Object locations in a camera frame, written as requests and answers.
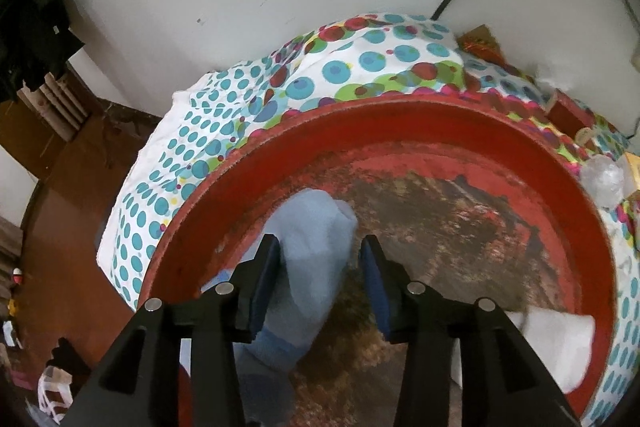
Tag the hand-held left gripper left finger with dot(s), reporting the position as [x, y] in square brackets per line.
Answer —
[265, 287]

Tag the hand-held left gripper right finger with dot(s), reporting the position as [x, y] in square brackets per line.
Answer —
[375, 287]

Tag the light blue sock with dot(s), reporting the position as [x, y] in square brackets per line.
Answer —
[310, 247]

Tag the round red tray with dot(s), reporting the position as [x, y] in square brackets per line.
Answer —
[450, 147]

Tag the yellow medicine box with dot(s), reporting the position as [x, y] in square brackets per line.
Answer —
[634, 167]

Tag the white sock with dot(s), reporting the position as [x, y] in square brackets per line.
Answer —
[550, 347]

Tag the dark cloth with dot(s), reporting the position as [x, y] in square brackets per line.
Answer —
[70, 357]

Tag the colourful dotted cloth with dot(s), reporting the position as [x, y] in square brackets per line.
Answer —
[350, 67]

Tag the white plastic bag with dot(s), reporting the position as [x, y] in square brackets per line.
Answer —
[50, 394]

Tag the clear plastic wrapper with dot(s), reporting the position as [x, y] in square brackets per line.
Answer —
[605, 179]

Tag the red and beige box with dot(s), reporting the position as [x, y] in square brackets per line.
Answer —
[570, 112]

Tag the red snack packet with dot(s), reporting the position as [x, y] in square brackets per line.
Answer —
[475, 43]

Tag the dark hanging clothing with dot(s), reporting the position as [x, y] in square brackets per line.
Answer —
[30, 22]

